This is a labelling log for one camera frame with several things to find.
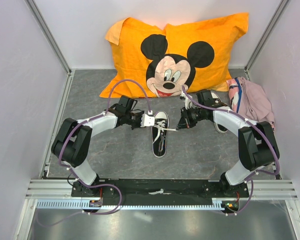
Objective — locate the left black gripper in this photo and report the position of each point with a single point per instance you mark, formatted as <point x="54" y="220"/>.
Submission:
<point x="138" y="125"/>

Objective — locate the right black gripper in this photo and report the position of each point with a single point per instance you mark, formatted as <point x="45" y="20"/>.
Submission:
<point x="185" y="122"/>

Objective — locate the black canvas sneaker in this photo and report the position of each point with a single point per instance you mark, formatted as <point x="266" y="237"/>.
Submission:
<point x="159" y="146"/>

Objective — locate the white shoelace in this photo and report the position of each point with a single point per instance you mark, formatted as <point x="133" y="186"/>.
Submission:
<point x="161" y="127"/>

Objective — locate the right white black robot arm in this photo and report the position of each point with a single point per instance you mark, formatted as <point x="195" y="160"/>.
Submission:
<point x="257" y="146"/>

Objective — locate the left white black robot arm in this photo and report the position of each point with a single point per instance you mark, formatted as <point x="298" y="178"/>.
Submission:
<point x="72" y="142"/>

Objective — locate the orange Mickey Mouse pillow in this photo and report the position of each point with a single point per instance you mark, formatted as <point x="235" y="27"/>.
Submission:
<point x="163" y="62"/>

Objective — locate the pink folded cloth pile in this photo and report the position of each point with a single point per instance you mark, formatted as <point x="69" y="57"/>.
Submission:
<point x="250" y="101"/>

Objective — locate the white tape scrap on base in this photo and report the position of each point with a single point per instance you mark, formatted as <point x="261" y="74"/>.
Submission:
<point x="159" y="192"/>

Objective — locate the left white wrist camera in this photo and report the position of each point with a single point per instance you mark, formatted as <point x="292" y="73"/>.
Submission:
<point x="147" y="119"/>

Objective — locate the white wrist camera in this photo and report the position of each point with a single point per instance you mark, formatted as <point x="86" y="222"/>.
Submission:
<point x="188" y="103"/>
<point x="147" y="119"/>

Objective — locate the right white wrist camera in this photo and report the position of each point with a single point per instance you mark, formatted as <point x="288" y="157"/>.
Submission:
<point x="188" y="103"/>

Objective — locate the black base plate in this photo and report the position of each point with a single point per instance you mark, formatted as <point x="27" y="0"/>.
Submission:
<point x="183" y="190"/>

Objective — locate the slotted grey cable duct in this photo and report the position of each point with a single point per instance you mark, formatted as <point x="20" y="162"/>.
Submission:
<point x="77" y="204"/>

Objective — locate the aluminium front rail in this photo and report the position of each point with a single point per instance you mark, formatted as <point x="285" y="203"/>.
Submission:
<point x="262" y="189"/>

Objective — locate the right aluminium frame post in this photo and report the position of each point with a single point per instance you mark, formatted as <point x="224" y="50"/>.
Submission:
<point x="283" y="4"/>

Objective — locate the aluminium frame post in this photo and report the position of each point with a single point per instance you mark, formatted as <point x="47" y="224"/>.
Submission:
<point x="283" y="4"/>
<point x="48" y="35"/>

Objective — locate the left aluminium frame post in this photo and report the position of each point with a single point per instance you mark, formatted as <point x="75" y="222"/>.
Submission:
<point x="48" y="35"/>

